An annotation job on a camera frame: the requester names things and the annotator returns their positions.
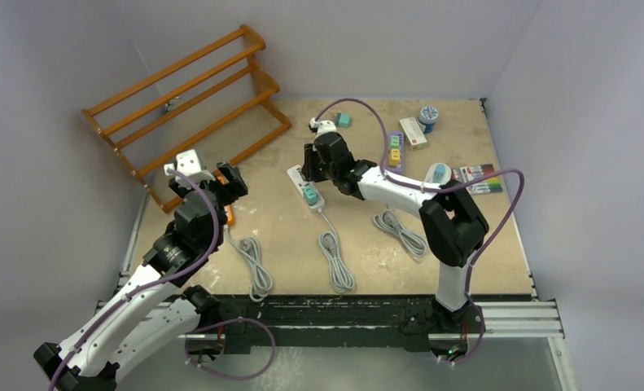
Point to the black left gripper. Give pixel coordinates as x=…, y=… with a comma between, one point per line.
x=234, y=188

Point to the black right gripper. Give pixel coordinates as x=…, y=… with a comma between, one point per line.
x=309, y=172

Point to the white power strip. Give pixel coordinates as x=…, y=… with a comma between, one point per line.
x=299, y=183

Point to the yellow charger plug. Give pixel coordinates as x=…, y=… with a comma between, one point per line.
x=394, y=157

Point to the purple power strip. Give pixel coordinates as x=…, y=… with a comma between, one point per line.
x=396, y=170

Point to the green charger plug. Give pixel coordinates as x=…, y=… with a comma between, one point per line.
x=396, y=141

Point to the dark blue charger plug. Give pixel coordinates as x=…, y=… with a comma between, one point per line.
x=311, y=195

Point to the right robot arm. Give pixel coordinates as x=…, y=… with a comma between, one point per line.
x=453, y=224

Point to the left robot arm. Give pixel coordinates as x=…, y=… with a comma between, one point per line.
x=130, y=327

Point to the teal charger plug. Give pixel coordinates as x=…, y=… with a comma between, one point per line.
x=343, y=120

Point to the orange power strip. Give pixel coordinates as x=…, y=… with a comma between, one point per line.
x=227, y=208

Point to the wooden shoe rack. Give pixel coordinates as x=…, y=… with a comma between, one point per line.
x=264, y=87

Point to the small white green box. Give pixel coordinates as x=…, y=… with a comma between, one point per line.
x=414, y=135

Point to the round blue white jar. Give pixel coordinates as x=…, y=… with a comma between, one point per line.
x=427, y=118

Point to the blue white oval toy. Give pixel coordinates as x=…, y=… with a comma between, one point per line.
x=439, y=174

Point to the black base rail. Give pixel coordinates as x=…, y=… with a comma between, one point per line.
x=410, y=322

